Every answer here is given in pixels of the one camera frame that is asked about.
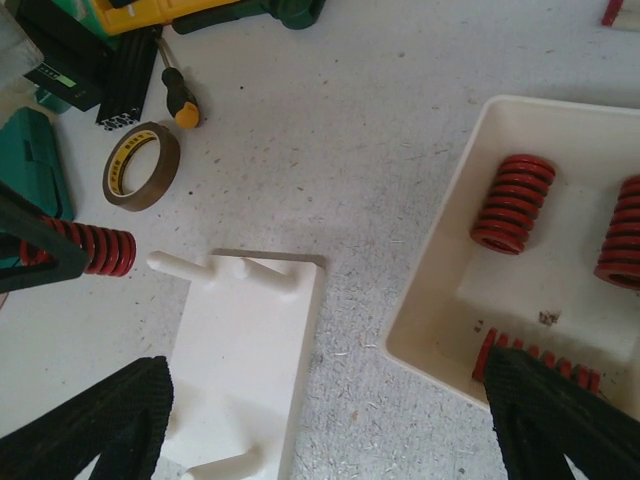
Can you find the green notebook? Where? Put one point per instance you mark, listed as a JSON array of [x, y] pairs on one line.
[[30, 164]]

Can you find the green storage bin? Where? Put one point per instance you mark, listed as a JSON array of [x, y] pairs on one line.
[[293, 14]]

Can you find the brown tape roll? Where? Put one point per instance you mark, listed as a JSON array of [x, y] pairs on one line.
[[141, 167]]

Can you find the beige work glove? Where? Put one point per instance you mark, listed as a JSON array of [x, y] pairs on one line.
[[622, 15]]

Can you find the yellow storage bin row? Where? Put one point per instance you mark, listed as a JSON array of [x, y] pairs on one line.
[[116, 17]]

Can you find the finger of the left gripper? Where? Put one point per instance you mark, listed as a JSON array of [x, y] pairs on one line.
[[54, 258]]

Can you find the small red spring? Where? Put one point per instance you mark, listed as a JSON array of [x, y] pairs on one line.
[[110, 252]]

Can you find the white peg fixture plate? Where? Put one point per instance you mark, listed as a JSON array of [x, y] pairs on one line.
[[240, 361]]

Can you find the large red spring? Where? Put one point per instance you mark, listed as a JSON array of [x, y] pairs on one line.
[[618, 261]]

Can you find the white spring tray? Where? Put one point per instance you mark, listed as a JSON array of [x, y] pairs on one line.
[[536, 247]]

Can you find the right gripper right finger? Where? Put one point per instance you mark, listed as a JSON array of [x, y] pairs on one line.
[[543, 421]]

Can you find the medium red spring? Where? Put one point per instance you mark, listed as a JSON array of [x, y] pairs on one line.
[[513, 203]]

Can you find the yellow handled screwdriver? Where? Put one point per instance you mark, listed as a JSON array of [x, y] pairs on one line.
[[180, 100]]

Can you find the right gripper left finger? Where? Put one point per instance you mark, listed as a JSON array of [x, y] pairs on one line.
[[119, 424]]

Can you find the black green meter device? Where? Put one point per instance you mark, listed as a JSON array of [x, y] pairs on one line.
[[76, 62]]

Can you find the black aluminium extrusion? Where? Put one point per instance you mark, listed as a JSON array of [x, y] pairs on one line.
[[129, 78]]

